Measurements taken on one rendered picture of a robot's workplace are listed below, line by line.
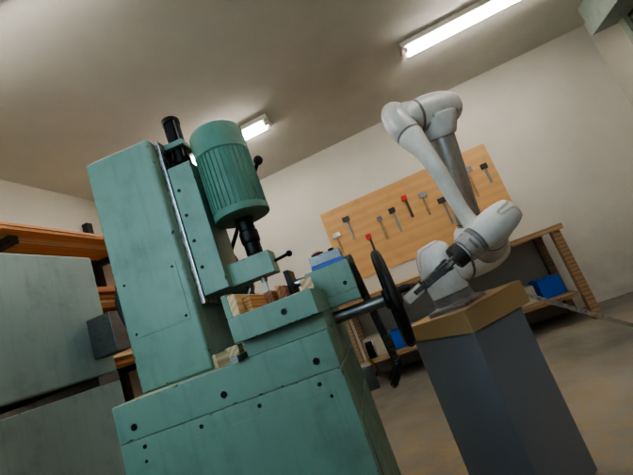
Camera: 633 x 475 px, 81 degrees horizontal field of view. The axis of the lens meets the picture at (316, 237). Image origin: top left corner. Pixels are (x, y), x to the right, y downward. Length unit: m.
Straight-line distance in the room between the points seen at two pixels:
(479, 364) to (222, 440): 0.87
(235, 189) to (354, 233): 3.31
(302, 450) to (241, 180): 0.74
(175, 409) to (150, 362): 0.20
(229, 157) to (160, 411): 0.71
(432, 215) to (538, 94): 1.70
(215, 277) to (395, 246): 3.34
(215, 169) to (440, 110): 0.88
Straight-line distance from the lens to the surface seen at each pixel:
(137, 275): 1.19
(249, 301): 0.93
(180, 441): 1.04
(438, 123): 1.56
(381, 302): 1.07
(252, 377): 0.94
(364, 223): 4.35
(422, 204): 4.34
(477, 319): 1.41
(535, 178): 4.57
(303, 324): 0.91
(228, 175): 1.15
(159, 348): 1.16
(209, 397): 0.99
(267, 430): 0.95
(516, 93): 4.85
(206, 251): 1.14
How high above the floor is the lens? 0.84
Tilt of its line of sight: 11 degrees up
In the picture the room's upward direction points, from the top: 21 degrees counter-clockwise
